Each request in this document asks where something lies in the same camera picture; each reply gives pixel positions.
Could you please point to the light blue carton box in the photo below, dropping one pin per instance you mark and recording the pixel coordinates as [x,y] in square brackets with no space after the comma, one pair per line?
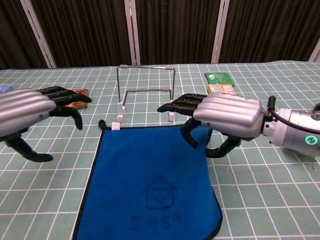
[5,88]

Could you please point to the white partition frame post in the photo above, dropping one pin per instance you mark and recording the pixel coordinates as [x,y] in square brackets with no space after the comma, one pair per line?
[220,32]
[40,37]
[132,32]
[316,52]

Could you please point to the blue kitchen towel black trim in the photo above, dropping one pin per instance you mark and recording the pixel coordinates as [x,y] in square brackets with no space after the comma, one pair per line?
[150,170]

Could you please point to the green grid tablecloth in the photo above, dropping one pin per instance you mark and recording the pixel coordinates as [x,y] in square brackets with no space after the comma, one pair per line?
[262,187]

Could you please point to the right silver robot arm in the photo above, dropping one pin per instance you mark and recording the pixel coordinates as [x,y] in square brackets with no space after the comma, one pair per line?
[295,130]

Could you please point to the green orange snack bag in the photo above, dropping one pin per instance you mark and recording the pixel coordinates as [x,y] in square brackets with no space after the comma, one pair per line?
[81,92]

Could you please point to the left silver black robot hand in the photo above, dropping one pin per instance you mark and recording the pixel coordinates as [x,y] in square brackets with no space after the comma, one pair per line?
[25,107]

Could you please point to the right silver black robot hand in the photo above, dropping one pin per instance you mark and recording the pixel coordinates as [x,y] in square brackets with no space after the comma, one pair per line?
[230,115]

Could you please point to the yellow food box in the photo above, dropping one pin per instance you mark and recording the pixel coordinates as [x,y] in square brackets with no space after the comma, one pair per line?
[222,89]

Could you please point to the green flat packet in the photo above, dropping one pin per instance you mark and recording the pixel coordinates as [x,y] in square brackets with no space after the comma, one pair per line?
[220,78]

